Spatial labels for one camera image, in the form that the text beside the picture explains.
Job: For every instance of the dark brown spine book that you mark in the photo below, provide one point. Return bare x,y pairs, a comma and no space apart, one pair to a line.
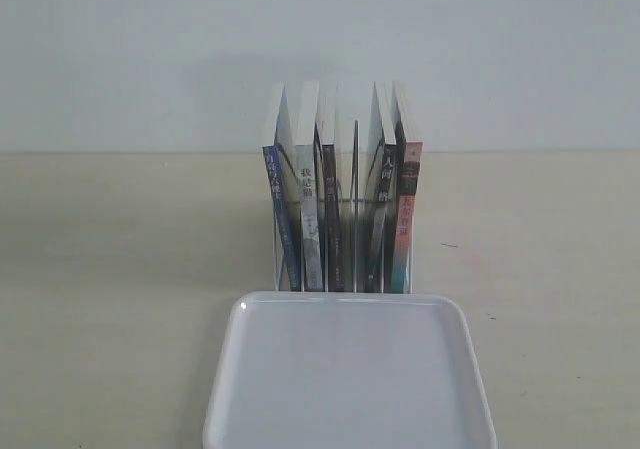
327,122

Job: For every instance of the grey white spine book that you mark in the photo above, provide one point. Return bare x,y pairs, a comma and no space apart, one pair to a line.
305,149

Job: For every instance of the pink red spine book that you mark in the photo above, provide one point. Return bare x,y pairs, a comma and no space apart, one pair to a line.
409,151

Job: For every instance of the black green spine book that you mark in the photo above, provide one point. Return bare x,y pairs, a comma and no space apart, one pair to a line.
380,168

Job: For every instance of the white plastic tray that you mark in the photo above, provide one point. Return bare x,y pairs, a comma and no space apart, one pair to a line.
347,370

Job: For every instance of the clear acrylic book rack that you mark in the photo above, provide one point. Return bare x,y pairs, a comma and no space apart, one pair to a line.
351,151

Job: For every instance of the blue moon cover book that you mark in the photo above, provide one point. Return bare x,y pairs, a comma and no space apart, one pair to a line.
279,160

